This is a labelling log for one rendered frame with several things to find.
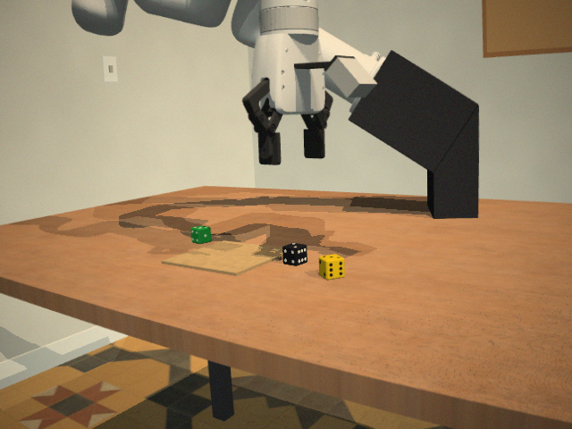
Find beige flat mat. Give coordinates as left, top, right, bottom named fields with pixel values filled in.
left=161, top=240, right=283, bottom=276

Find green die with white pips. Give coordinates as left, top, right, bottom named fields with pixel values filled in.
left=191, top=225, right=212, bottom=244

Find yellow die with black pips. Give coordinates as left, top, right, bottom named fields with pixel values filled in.
left=319, top=254, right=345, bottom=280

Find black die with white pips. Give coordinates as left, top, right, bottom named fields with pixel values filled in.
left=282, top=243, right=307, bottom=266

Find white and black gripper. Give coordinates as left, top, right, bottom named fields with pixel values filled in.
left=242, top=29, right=333, bottom=165

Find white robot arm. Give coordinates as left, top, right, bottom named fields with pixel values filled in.
left=71, top=0, right=385, bottom=113

